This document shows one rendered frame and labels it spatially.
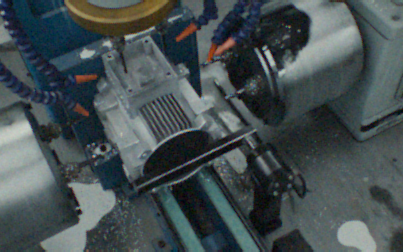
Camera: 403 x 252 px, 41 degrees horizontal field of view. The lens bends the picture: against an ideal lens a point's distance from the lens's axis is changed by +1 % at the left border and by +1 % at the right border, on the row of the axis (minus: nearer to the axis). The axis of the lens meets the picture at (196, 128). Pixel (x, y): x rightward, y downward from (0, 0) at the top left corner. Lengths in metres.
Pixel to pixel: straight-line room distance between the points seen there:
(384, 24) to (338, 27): 0.08
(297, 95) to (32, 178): 0.50
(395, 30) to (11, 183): 0.72
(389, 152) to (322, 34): 0.40
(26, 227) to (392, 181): 0.78
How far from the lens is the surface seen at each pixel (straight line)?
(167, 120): 0.94
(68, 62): 1.02
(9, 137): 0.92
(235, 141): 1.00
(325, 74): 1.04
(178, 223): 1.04
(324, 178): 1.24
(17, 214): 0.92
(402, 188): 1.26
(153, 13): 0.80
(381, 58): 1.10
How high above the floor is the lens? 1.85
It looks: 54 degrees down
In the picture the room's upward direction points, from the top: 6 degrees counter-clockwise
